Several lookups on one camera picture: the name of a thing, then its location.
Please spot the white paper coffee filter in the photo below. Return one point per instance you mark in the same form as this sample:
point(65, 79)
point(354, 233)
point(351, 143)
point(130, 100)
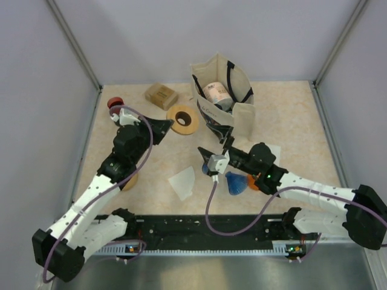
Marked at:
point(183, 183)

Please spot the wooden dripper stand brown collar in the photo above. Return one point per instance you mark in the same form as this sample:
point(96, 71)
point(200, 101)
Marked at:
point(186, 120)

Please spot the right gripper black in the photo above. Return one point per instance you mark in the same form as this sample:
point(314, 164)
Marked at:
point(225, 132)

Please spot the pink patterned paper roll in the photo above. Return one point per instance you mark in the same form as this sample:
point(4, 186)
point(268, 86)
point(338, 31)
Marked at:
point(217, 94)

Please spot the orange glass dripper cone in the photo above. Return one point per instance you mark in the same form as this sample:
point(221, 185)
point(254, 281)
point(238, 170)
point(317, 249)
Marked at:
point(251, 183)

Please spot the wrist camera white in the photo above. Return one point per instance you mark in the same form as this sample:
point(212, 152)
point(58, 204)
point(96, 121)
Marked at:
point(217, 165)
point(123, 117)

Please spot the cream tote bag floral print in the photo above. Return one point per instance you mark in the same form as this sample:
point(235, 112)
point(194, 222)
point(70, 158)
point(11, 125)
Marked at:
point(241, 116)

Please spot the white paper sheet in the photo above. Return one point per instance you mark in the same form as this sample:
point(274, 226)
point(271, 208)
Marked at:
point(276, 150)

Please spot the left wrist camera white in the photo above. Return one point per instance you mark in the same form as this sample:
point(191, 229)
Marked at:
point(123, 117)

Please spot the kitchen cleaning pads pack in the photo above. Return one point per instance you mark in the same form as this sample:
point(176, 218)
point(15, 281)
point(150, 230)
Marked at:
point(162, 96)

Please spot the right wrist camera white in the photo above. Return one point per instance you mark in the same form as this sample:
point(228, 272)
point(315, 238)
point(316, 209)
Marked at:
point(217, 165)

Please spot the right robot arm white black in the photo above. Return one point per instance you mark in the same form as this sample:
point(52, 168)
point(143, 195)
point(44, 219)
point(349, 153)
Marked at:
point(357, 213)

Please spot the blue glass dripper cone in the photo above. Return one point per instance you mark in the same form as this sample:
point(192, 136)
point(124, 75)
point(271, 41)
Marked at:
point(205, 169)
point(236, 183)

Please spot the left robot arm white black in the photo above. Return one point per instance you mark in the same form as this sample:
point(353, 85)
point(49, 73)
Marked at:
point(65, 246)

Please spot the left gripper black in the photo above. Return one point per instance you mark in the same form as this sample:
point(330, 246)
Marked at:
point(160, 127)

